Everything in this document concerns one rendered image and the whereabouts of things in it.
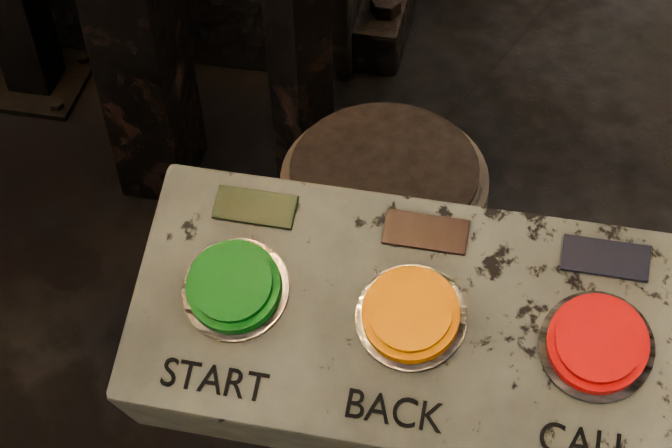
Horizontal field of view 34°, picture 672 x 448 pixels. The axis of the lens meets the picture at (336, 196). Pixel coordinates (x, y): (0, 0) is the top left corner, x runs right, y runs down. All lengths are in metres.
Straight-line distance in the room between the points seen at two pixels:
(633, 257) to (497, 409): 0.08
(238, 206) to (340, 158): 0.16
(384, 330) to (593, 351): 0.08
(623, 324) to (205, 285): 0.17
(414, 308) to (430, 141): 0.21
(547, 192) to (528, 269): 0.87
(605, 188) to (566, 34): 0.29
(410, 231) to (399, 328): 0.05
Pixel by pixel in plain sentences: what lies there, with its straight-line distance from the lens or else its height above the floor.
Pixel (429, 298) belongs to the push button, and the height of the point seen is 0.61.
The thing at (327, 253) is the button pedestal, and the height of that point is 0.61.
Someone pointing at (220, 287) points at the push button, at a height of 0.61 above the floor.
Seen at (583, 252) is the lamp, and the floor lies 0.62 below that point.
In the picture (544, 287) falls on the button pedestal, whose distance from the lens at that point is 0.46.
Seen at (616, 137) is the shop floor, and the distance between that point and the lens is 1.42.
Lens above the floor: 0.97
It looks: 47 degrees down
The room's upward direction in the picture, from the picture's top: 2 degrees counter-clockwise
